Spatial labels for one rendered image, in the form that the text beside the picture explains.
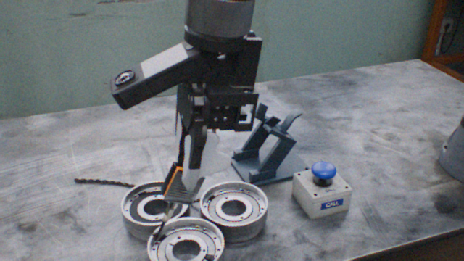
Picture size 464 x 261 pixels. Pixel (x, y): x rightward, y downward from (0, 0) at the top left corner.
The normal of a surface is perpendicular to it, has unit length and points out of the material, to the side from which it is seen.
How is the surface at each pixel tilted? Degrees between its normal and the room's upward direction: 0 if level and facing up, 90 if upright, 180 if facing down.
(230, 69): 91
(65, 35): 90
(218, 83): 91
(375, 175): 0
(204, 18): 85
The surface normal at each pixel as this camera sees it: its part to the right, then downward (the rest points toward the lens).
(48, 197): 0.01, -0.86
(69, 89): 0.34, 0.48
